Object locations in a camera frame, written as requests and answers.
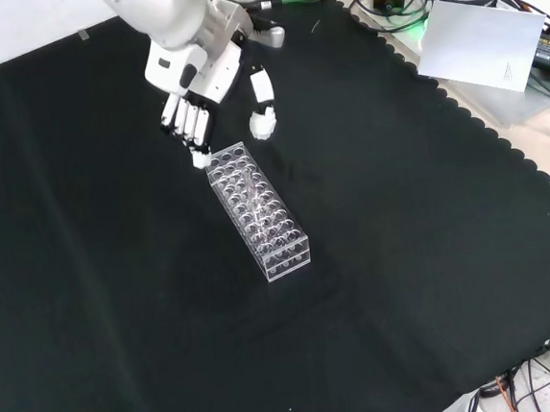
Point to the black bench cloth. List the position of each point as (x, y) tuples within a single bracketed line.
[(117, 277)]

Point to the clear plastic test tube rack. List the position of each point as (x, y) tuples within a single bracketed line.
[(279, 258)]

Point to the grey mounting plate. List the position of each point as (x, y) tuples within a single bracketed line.
[(502, 104)]

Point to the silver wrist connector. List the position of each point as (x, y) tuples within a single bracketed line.
[(271, 36)]

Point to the clear tape strip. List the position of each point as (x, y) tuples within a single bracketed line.
[(83, 35)]

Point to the clear glass test tube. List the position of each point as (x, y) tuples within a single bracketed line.
[(250, 184)]

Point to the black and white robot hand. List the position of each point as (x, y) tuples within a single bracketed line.
[(196, 70)]

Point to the pale white board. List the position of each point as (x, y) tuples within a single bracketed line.
[(478, 48)]

